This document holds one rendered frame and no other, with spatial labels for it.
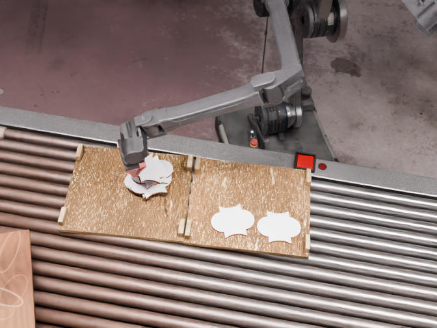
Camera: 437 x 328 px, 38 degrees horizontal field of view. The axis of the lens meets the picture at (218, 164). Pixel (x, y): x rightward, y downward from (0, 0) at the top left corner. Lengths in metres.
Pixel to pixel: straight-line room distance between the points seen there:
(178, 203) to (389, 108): 2.02
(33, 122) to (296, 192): 1.00
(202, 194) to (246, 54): 1.96
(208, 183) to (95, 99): 1.66
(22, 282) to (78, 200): 0.39
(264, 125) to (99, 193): 1.20
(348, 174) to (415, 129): 1.54
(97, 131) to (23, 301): 0.75
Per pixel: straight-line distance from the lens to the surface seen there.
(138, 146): 1.92
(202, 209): 2.17
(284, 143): 3.25
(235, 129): 3.30
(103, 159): 2.30
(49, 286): 2.09
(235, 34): 4.17
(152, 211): 2.16
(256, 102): 1.89
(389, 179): 2.39
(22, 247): 2.02
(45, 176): 2.31
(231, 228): 2.12
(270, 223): 2.15
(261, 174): 2.27
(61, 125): 2.45
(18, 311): 1.93
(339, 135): 3.69
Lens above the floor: 2.75
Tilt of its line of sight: 53 degrees down
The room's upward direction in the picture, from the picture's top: 5 degrees clockwise
